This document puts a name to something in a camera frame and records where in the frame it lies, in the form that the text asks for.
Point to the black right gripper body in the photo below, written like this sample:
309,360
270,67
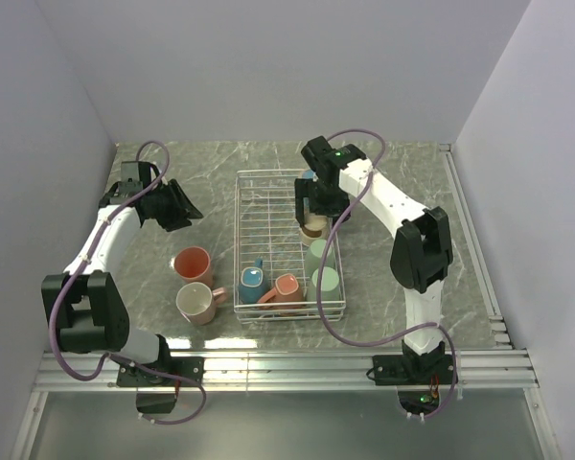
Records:
329,200

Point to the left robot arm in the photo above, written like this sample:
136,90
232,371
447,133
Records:
84,309

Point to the steel cup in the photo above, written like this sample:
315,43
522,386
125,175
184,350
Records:
315,227

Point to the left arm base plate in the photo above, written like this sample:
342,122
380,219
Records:
186,371

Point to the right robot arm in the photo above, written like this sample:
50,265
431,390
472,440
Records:
421,251

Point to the pink mug white inside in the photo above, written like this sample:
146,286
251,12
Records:
198,303

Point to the salmon mug white inside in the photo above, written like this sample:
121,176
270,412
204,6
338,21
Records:
286,289

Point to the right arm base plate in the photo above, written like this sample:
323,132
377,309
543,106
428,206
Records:
393,371

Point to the pale green tumbler cup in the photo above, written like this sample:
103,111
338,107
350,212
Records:
328,284

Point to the blue patterned mug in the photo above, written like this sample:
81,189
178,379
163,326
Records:
253,283

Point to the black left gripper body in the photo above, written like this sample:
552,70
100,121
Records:
157,204

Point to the salmon tumbler cup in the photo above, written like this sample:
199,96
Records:
194,264

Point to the white wire dish rack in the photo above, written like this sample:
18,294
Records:
266,229

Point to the light green cup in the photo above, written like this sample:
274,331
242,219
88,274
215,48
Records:
314,254

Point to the aluminium mounting rail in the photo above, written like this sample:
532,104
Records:
252,371

